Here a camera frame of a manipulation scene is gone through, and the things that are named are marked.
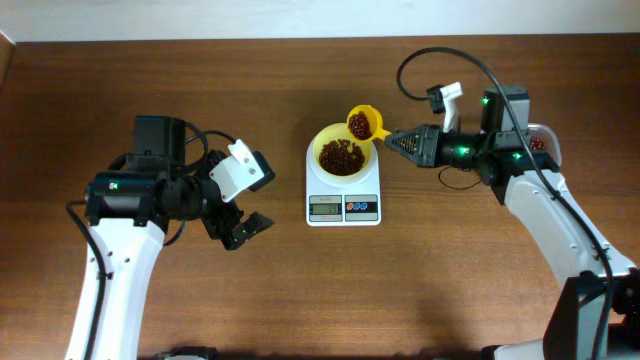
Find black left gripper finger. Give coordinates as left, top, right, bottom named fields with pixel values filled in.
left=241, top=212, right=275, bottom=238
left=220, top=227, right=250, bottom=250

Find yellow plastic measuring scoop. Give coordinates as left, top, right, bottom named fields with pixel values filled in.
left=346, top=105, right=391, bottom=142

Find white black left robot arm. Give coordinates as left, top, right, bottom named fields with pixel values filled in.
left=66, top=115, right=275, bottom=359

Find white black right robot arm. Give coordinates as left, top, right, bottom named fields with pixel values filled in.
left=384, top=86, right=639, bottom=359

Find red beans in scoop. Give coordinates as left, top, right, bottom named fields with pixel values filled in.
left=347, top=111, right=372, bottom=141

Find red beans in bowl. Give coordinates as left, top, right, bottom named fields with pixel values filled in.
left=319, top=139, right=365, bottom=176

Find yellow plastic bowl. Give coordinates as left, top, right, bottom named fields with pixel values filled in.
left=311, top=123, right=373, bottom=178

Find white digital kitchen scale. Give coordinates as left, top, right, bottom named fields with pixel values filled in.
left=305, top=136, right=382, bottom=227

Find red beans in container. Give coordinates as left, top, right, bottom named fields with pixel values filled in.
left=529, top=137, right=546, bottom=151

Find clear plastic container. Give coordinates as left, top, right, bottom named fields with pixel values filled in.
left=528, top=123, right=562, bottom=165

